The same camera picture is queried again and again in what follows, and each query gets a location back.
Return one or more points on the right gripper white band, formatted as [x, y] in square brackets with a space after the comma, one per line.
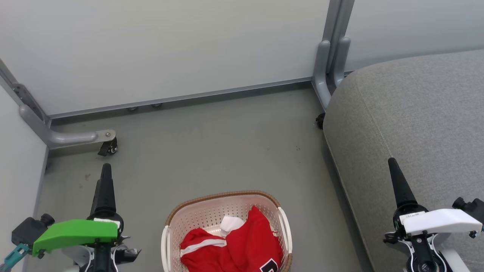
[438, 223]

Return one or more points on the red and white garment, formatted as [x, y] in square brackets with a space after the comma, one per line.
[249, 241]

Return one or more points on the grey perforated partition post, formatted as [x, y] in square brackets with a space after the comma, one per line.
[24, 96]

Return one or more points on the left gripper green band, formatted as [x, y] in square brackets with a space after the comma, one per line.
[75, 232]

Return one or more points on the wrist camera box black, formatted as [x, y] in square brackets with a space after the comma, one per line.
[28, 230]
[472, 208]

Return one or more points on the grey partition bottom rail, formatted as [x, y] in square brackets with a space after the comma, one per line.
[189, 97]

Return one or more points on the grey fabric sofa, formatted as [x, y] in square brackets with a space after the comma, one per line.
[416, 124]

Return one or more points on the black caster wheel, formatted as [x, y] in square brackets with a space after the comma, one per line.
[320, 121]
[110, 148]

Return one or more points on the grey curved partition leg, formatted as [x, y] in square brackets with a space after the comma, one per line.
[64, 138]

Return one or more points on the white laundry basket brown rim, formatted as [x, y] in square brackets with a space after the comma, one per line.
[206, 215]

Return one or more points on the grey forked partition post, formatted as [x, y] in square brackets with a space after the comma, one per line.
[327, 64]

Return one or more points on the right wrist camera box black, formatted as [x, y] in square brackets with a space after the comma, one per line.
[472, 208]

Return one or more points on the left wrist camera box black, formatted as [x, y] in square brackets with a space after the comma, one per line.
[28, 230]

